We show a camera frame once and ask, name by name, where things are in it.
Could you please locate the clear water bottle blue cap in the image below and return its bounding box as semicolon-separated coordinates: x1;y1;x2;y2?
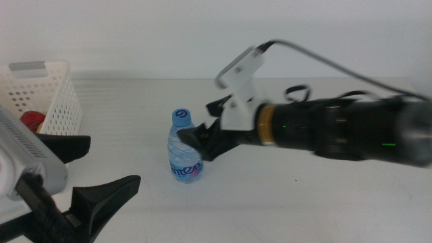
167;108;205;184

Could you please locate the red soda can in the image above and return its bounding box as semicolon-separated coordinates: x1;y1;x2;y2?
19;111;47;133

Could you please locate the white perforated plastic basket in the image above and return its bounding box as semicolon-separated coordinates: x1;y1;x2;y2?
0;60;84;136

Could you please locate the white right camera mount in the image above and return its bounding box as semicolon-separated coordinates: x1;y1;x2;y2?
215;45;271;132

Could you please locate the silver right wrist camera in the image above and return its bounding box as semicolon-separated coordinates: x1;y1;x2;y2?
215;45;257;89

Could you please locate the thin black looped cable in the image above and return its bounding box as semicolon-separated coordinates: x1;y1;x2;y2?
284;84;311;103

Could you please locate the grey right camera cable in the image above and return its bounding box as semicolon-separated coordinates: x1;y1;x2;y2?
256;39;432;102

